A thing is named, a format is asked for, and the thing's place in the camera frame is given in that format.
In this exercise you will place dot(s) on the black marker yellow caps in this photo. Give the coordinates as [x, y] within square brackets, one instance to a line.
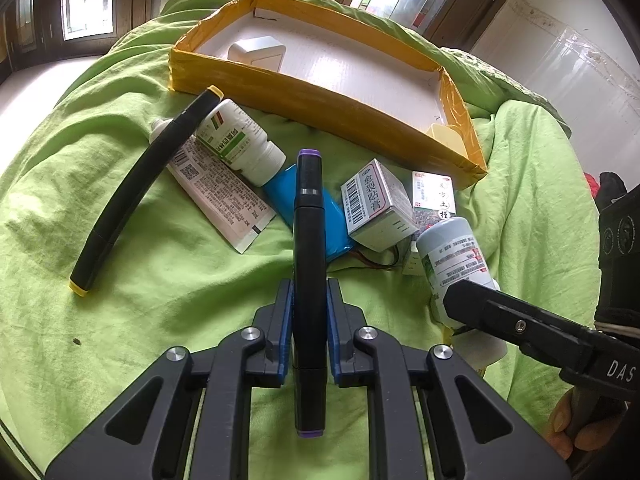
[145, 160]

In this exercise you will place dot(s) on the black marker purple caps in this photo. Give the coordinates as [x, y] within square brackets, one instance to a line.
[310, 260]

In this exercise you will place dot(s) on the blue battery pack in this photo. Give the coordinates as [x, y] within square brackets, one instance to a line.
[280, 195]

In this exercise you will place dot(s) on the red cloth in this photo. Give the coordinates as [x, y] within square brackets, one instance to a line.
[591, 186]

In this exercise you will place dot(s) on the white medicine box red label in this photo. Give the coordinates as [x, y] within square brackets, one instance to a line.
[435, 195]

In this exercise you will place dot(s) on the small grey barcode box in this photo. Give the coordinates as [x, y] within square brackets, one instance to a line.
[380, 210]

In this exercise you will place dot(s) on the white ointment tube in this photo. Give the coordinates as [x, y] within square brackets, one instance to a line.
[215, 190]

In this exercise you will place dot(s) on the white power adapter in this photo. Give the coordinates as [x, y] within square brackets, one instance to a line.
[257, 55]

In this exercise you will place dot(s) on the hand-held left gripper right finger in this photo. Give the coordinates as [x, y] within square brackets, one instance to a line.
[334, 310]

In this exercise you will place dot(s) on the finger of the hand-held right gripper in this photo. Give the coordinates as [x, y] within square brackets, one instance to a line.
[500, 315]

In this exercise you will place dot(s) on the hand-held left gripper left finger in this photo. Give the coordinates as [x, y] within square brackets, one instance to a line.
[286, 310]

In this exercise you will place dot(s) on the person's right hand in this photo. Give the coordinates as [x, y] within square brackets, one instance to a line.
[560, 425]

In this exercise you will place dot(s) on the green blanket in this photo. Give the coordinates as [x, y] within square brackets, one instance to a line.
[150, 335]

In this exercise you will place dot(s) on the small yellow plastic container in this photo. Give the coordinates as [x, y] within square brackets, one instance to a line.
[445, 140]

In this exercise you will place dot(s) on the yellow taped cardboard box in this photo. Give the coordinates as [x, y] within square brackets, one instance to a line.
[320, 110]

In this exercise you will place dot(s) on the white bottle green label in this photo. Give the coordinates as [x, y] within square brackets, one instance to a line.
[230, 135]

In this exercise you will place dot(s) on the white bottle red print label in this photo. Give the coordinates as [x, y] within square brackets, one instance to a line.
[450, 252]

